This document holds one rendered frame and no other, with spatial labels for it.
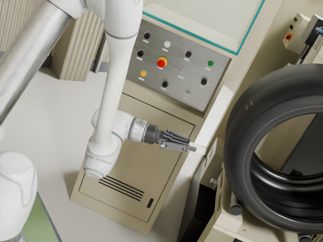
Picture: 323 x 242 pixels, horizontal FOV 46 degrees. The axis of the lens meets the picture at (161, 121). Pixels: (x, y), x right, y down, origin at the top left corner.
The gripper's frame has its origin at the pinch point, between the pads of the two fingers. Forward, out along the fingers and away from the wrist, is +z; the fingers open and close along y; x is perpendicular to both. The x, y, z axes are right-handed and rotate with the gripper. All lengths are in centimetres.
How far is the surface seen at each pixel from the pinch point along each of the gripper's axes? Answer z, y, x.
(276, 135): 31.7, 27.7, -3.2
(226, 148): 9.4, -7.9, -7.6
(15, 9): -186, 193, 22
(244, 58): 38, 408, 57
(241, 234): 25.8, -7.8, 25.6
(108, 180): -42, 58, 70
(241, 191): 18.9, -12.1, 4.8
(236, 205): 19.8, -8.7, 13.1
